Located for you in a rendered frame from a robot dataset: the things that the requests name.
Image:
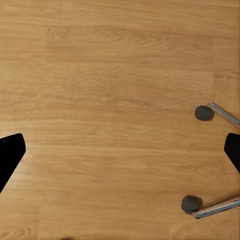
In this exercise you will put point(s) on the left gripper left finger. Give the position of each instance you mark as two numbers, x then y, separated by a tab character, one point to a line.
12	150

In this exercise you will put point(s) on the swivel chair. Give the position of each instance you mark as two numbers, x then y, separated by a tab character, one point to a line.
191	205

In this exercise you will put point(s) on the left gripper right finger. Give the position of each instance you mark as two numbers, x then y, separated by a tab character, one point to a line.
232	149

